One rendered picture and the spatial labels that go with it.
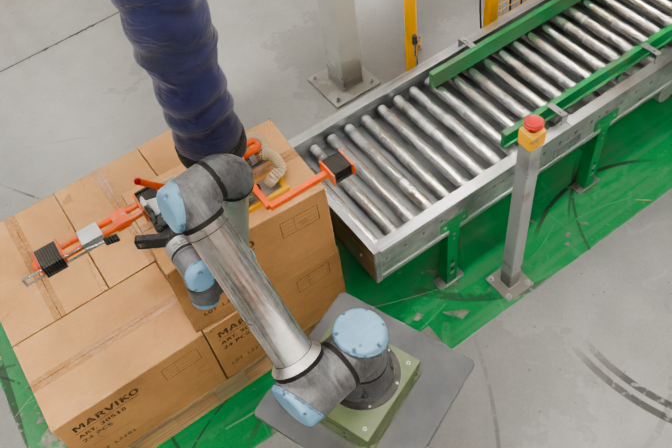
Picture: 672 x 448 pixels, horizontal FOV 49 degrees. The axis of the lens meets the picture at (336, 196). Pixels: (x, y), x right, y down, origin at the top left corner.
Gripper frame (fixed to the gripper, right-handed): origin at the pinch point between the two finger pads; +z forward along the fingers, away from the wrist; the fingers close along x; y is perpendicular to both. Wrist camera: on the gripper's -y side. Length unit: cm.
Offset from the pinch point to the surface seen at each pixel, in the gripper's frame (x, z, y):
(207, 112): 33.0, -9.9, 27.3
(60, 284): -54, 34, -39
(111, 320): -54, 6, -29
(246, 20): -109, 186, 124
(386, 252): -51, -35, 68
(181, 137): 22.9, -3.7, 18.9
